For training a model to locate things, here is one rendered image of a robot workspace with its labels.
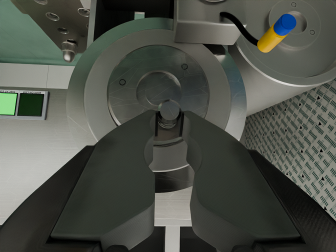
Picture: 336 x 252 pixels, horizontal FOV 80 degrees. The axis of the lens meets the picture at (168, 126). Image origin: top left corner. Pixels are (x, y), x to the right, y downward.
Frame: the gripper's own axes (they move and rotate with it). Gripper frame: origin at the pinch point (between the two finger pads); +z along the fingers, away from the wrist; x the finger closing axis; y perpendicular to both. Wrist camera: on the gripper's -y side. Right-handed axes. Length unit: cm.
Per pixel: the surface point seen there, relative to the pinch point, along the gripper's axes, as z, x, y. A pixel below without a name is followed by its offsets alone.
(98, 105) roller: 3.3, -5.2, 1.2
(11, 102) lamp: 33, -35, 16
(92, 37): 8.4, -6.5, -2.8
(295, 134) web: 10.3, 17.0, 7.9
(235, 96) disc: 4.8, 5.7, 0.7
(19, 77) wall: 272, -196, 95
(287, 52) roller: 7.8, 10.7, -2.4
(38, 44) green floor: 254, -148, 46
